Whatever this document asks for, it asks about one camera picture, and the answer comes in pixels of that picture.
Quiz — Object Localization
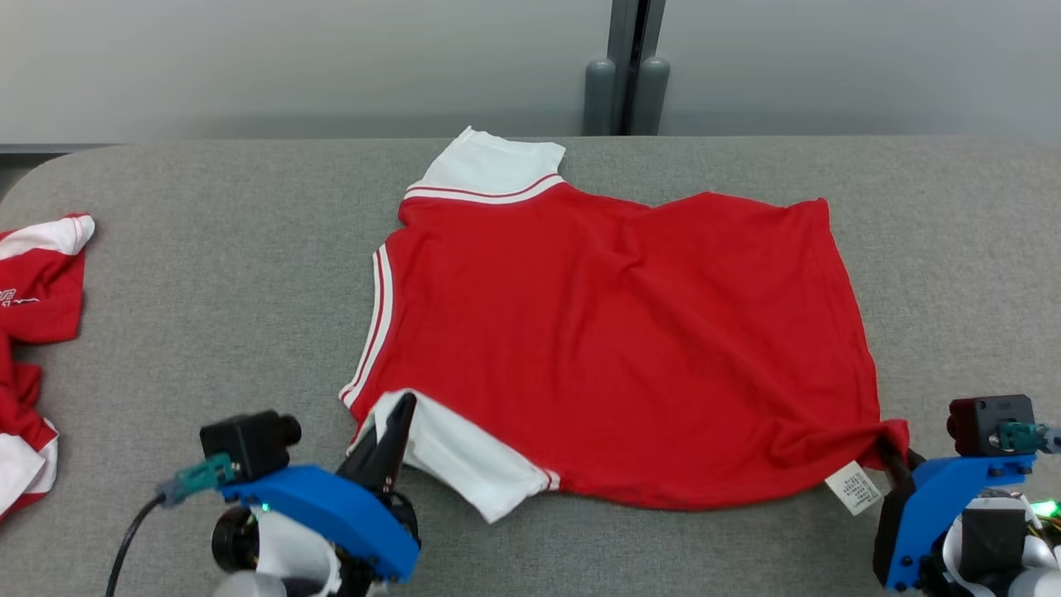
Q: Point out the red white jersey shirt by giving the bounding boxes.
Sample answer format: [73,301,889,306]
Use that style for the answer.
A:
[338,126,911,525]

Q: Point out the red white shorts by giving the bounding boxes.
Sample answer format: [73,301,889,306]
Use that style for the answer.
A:
[0,214,96,523]

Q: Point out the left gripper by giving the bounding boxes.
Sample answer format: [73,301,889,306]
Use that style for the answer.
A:
[338,393,420,544]

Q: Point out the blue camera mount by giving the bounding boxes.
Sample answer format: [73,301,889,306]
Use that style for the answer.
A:
[217,464,422,583]
[885,454,1037,591]

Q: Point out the grey partition post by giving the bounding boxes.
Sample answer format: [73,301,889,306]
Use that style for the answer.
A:
[584,0,671,137]

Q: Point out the blue right camera mount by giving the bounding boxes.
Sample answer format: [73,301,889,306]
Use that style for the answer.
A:
[885,454,1037,591]

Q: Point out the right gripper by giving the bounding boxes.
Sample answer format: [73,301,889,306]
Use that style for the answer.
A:
[873,438,928,581]

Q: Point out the blue left camera mount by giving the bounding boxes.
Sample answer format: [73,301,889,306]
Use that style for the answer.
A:
[217,464,422,583]

